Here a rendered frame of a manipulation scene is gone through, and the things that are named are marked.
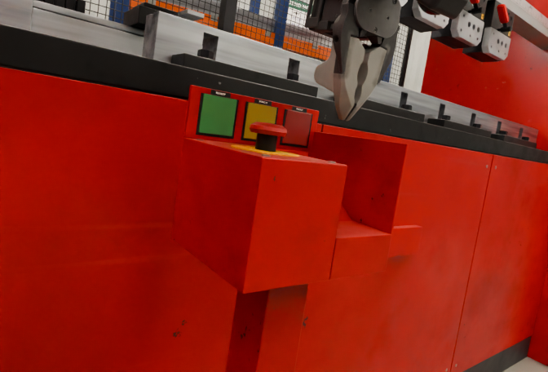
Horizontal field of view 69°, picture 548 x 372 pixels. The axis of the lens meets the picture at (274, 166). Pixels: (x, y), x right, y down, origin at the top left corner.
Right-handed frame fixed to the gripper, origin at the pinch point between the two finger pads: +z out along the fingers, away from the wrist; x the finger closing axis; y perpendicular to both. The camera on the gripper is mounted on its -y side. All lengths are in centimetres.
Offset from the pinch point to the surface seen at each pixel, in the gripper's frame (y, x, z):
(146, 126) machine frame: 22.5, 15.2, 7.5
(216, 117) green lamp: 9.8, 11.6, 3.9
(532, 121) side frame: 43, -161, -13
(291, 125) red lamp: 9.9, 0.1, 3.4
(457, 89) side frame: 81, -161, -24
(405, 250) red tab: 19, -51, 29
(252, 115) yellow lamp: 9.9, 6.6, 3.0
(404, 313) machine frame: 20, -58, 48
